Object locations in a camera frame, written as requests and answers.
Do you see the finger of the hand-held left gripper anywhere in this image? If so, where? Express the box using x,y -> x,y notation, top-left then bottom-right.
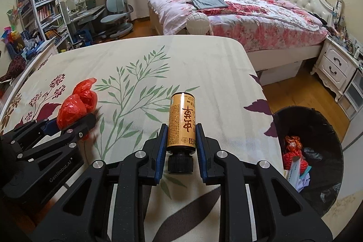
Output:
17,114 -> 95,163
0,119 -> 60,146

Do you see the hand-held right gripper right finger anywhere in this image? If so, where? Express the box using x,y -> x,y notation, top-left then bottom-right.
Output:
196,123 -> 334,242

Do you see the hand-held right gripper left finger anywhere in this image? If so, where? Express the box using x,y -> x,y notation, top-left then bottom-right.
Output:
30,123 -> 168,242

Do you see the red plastic bag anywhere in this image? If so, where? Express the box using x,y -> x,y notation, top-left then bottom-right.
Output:
56,78 -> 98,130

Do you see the golden bottle with black cap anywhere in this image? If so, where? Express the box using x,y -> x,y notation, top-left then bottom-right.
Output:
166,92 -> 197,174

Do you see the shiny orange wrapper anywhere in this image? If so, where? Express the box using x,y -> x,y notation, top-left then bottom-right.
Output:
285,136 -> 301,153

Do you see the white blue tube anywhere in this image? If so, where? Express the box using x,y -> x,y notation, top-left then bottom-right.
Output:
287,159 -> 302,182

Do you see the red foam fruit net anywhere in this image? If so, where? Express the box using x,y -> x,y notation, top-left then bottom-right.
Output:
282,151 -> 309,173

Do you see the lavender paper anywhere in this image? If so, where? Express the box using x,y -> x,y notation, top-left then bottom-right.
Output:
296,174 -> 311,193

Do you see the black trash bin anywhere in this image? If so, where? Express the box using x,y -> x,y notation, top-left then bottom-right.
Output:
272,107 -> 344,217

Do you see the dark red fluffy item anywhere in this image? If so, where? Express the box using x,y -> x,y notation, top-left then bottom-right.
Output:
0,56 -> 27,82

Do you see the blue toy storage bin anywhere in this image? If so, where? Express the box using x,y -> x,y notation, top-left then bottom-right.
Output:
6,29 -> 40,61

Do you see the blue plastic crate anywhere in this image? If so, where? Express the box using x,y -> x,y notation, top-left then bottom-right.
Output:
74,31 -> 93,47

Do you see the cream floral tablecloth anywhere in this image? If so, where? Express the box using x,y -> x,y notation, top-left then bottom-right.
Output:
0,35 -> 285,242

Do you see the white storage box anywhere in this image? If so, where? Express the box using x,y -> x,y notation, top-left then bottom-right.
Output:
258,62 -> 300,86

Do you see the grey study desk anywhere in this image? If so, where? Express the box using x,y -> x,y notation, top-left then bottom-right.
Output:
61,2 -> 105,41

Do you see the white bookshelf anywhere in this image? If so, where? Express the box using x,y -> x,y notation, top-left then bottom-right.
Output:
14,0 -> 70,45

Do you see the light blue desk chair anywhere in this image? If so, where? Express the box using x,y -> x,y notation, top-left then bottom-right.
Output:
101,0 -> 134,40

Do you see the pink floral quilt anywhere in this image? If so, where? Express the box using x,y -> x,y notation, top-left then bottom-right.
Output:
147,0 -> 328,52

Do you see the grey folded cloth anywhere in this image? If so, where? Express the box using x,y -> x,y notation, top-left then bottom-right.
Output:
190,0 -> 229,9

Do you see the white nightstand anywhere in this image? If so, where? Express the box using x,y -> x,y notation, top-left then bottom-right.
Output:
310,38 -> 361,102

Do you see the clear plastic drawer unit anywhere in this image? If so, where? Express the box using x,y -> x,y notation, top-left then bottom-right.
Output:
337,78 -> 363,120

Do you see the cluster of cosmetic bottles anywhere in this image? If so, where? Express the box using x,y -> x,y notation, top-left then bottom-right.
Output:
330,0 -> 363,57

